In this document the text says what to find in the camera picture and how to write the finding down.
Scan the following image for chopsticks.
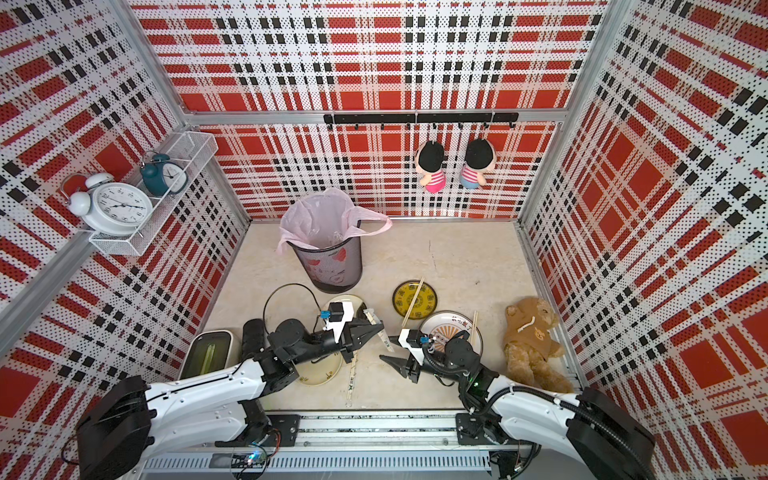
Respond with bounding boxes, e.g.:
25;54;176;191
363;308;394;353
345;355;358;409

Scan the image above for bare wooden chopstick pair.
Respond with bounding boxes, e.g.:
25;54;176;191
469;310;479;347

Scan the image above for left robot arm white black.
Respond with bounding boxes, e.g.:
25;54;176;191
75;319;384;479

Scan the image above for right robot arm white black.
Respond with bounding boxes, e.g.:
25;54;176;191
381;329;655;479

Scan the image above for cream plate with black mark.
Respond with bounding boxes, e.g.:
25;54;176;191
323;294;368;319

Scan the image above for white plate orange sunburst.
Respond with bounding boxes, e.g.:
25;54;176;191
420;310;483;355

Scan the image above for cream plate with flowers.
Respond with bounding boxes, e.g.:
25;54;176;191
296;352;344;386

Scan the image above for yellow patterned plate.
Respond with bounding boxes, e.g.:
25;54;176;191
392;280;438;320

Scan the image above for black mesh trash bin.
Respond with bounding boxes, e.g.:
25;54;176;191
288;220;363;293

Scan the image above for brown teddy bear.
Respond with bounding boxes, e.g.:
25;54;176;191
503;297;574;393

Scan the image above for green circuit board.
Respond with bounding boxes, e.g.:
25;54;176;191
231;452;268;470

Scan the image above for pink plastic bin liner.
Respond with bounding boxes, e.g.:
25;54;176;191
276;188;393;255

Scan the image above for doll with pink shirt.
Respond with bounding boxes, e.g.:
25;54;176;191
415;141;446;194

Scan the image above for doll with striped blue shirt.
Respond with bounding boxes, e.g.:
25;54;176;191
460;138;497;190

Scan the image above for teal alarm clock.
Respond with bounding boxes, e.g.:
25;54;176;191
140;153;189;197

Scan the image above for white alarm clock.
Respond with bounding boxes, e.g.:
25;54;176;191
68;172;154;237

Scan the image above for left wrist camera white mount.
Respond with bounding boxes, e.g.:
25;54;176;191
320;300;355;343

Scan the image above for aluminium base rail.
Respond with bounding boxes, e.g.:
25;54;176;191
138;409;548;479

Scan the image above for white wire wall shelf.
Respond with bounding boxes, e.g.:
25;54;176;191
89;130;218;256

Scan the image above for black wall hook rail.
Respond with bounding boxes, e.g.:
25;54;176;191
323;112;520;128

